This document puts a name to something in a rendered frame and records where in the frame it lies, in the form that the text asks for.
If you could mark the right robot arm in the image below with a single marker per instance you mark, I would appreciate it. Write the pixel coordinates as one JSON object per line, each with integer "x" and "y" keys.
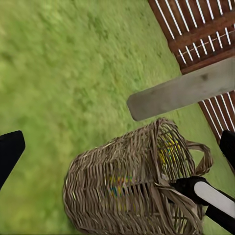
{"x": 221, "y": 206}

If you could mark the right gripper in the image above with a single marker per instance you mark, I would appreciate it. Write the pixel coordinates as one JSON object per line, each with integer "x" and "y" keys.
{"x": 142, "y": 188}

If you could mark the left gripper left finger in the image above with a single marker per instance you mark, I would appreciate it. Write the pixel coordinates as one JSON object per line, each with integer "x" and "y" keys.
{"x": 12, "y": 146}

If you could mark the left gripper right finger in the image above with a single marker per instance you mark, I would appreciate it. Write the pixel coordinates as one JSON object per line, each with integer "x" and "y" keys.
{"x": 227, "y": 146}

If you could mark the tree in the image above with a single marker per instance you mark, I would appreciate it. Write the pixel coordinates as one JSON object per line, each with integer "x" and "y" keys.
{"x": 207, "y": 82}

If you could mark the wicker basket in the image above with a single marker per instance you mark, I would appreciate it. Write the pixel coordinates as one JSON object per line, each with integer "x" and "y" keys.
{"x": 97, "y": 207}

